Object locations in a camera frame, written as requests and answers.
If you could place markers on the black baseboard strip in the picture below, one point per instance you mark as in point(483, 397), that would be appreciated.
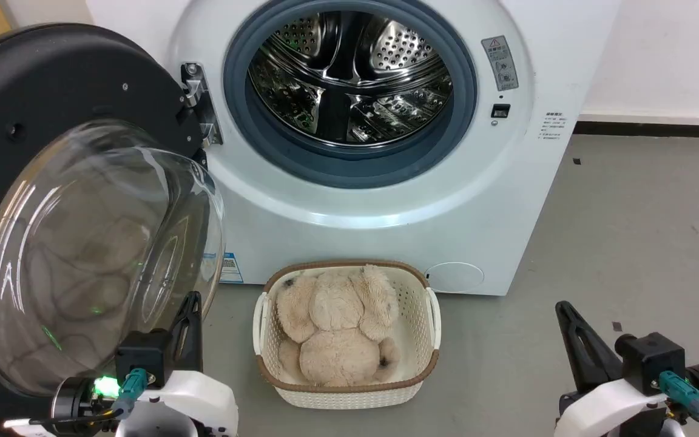
point(659, 129)

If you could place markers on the white front-load washing machine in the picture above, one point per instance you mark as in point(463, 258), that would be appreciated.
point(477, 230)

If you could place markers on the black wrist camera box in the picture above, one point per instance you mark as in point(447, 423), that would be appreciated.
point(143, 358)
point(653, 361)

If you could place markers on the stainless steel washer drum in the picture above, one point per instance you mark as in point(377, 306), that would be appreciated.
point(349, 73)

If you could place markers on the black round washer door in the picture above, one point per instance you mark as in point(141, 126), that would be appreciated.
point(52, 79)

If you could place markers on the beige plush toy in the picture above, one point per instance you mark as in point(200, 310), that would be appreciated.
point(337, 340)

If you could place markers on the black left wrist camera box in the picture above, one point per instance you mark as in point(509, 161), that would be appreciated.
point(143, 358)

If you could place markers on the metal door hinge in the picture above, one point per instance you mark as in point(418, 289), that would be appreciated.
point(199, 100)

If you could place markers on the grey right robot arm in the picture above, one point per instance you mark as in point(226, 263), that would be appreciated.
point(650, 428)

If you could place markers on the blue energy sticker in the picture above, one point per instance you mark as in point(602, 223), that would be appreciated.
point(231, 268)

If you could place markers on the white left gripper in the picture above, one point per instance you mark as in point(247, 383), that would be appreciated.
point(204, 397)

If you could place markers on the white laundry basket brown rim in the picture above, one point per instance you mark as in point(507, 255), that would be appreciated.
point(413, 303)

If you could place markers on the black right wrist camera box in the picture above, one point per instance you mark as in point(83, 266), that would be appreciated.
point(653, 361)

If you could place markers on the round white filter cover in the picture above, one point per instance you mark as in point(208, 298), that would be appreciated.
point(454, 277)

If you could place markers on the grey warning label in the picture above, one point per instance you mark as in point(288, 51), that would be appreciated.
point(500, 64)

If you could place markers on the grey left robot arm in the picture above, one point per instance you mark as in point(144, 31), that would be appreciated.
point(155, 428)

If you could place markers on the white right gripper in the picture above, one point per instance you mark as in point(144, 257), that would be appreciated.
point(604, 406)

